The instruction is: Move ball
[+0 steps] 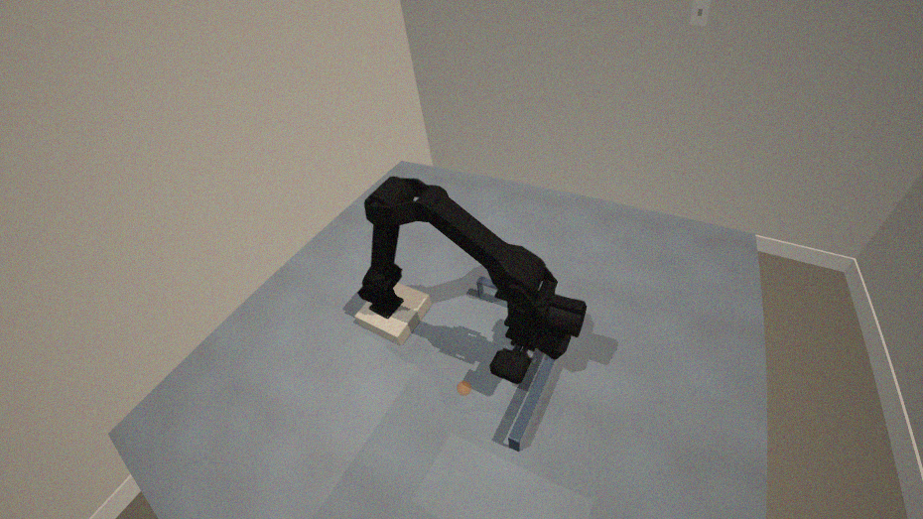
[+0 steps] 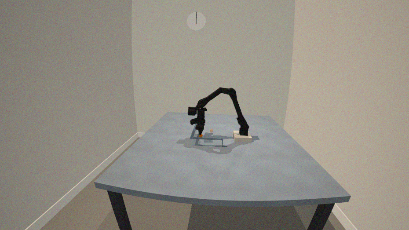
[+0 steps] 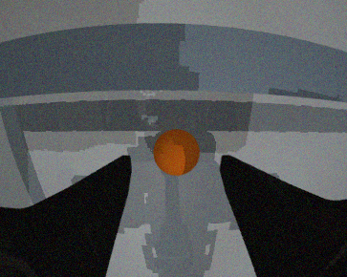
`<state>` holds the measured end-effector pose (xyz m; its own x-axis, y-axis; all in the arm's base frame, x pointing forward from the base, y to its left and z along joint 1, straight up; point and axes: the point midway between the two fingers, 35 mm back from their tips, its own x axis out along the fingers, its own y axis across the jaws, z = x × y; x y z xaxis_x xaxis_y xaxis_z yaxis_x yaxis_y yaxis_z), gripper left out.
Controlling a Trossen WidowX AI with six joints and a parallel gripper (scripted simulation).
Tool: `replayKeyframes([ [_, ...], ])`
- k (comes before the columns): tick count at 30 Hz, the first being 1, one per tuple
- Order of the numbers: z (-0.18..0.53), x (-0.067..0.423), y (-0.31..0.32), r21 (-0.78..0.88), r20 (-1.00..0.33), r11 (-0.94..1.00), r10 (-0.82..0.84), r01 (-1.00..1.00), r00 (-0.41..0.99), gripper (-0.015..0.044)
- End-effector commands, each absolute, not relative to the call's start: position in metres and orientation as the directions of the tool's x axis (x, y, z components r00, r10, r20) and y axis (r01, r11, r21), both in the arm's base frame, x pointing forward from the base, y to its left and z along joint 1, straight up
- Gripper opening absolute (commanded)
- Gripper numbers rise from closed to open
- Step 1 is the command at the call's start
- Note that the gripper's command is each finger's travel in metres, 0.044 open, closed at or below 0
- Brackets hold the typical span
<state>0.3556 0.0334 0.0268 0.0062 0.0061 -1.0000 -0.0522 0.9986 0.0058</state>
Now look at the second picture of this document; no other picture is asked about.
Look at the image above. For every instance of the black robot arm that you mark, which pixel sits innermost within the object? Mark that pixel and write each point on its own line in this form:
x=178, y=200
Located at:
x=200, y=110

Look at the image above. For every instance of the grey l-shaped low wall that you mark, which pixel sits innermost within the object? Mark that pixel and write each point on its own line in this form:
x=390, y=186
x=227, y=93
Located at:
x=205, y=142

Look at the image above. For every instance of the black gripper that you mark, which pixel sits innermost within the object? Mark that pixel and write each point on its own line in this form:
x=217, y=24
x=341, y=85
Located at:
x=200, y=125

